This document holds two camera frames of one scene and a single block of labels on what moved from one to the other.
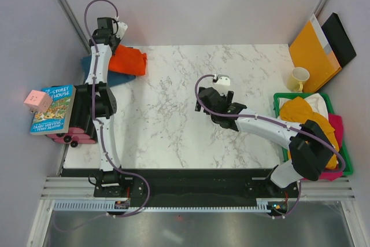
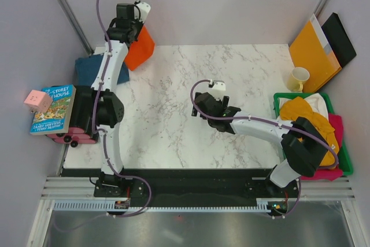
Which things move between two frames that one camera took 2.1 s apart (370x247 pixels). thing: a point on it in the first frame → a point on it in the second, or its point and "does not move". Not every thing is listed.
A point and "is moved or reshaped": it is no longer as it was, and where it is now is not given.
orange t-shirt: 129,60 is moved or reshaped
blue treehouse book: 56,119 does not move
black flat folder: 339,40 does not move
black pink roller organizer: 82,126 does not move
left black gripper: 118,40 → 140,25
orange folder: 311,50 does not move
